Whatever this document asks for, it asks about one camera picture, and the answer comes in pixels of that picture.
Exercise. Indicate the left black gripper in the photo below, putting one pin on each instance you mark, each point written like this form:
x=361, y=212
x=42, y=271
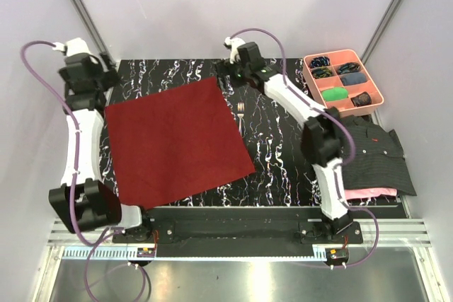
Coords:
x=111, y=77

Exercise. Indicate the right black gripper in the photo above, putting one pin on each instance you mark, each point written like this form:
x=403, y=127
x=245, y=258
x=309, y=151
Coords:
x=224, y=68

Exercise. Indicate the silver metal fork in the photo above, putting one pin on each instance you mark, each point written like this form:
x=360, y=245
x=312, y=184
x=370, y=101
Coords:
x=240, y=115

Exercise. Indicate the red cloth napkin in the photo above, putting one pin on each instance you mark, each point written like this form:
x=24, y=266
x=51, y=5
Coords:
x=174, y=144

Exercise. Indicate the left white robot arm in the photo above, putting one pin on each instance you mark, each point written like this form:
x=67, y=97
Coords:
x=82, y=201

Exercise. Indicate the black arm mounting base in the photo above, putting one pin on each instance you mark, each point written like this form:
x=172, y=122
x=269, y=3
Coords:
x=169, y=225

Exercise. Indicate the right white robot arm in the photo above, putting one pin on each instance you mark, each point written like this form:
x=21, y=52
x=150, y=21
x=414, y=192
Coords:
x=321, y=143

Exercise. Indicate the black marble pattern mat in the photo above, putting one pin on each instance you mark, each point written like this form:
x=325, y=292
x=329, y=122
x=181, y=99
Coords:
x=282, y=178

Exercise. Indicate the black blue rolled sock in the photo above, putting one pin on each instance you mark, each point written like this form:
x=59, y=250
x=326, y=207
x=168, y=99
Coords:
x=320, y=61

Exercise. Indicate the black green rolled sock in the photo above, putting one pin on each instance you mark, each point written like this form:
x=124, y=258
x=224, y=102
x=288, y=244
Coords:
x=321, y=72

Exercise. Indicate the pink divided organizer tray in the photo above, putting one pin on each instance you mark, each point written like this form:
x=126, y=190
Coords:
x=345, y=107

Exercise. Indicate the navy patterned rolled sock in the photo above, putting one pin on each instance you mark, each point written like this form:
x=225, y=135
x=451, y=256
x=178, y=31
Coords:
x=347, y=68

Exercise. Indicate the dark patterned rolled sock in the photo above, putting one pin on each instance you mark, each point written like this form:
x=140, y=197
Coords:
x=361, y=100

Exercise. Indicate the pink folded garment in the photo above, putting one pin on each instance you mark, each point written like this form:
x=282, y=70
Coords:
x=368, y=193

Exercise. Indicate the dark striped folded shirt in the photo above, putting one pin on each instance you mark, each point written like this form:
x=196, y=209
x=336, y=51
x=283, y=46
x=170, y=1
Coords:
x=379, y=158

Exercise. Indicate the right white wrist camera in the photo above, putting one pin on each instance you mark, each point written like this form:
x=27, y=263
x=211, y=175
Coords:
x=233, y=44

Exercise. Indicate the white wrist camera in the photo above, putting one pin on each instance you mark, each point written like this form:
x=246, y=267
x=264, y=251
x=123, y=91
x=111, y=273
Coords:
x=233, y=44
x=72, y=47

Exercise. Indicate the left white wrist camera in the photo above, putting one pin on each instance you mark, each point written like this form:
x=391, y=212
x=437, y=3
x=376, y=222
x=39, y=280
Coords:
x=72, y=47

